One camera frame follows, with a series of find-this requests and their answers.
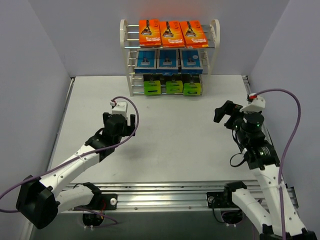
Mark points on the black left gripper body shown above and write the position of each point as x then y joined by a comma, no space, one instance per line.
132,125

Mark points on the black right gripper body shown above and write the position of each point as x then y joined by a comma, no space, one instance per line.
230,115

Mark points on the grey Harry's box blue razor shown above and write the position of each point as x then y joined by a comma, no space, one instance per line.
191,62

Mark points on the black green Gillette Labs carton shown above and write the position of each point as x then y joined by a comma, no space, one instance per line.
173,84

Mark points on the Harry's blade cartridge pack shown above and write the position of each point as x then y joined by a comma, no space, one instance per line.
167,62

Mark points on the orange Gillette Fusion5 razor box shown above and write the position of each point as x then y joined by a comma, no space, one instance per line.
193,34

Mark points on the small orange Gillette razor box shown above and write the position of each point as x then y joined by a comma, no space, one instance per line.
149,33

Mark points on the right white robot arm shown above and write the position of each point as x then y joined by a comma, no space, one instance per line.
280,220

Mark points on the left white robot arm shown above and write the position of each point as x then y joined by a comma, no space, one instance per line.
42,198

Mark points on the white chrome-bar shelf rack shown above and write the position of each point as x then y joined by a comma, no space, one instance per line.
129,42

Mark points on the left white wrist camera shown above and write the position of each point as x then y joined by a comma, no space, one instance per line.
119,108

